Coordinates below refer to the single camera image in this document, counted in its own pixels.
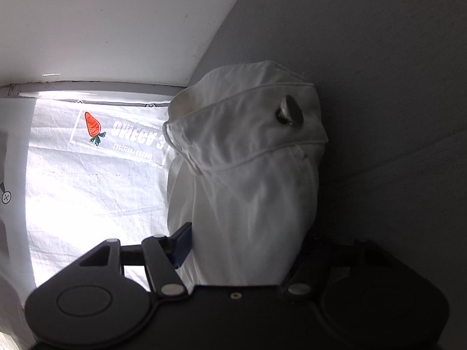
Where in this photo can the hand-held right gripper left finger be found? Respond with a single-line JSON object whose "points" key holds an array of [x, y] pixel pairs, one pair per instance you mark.
{"points": [[184, 248]]}

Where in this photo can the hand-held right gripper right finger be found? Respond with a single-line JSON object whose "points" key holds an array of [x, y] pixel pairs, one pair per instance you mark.
{"points": [[301, 275]]}

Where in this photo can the white pants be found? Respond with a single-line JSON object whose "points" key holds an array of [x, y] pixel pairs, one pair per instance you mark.
{"points": [[248, 189]]}

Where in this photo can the white printed sheet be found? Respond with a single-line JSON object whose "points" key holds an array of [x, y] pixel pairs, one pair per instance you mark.
{"points": [[91, 189]]}

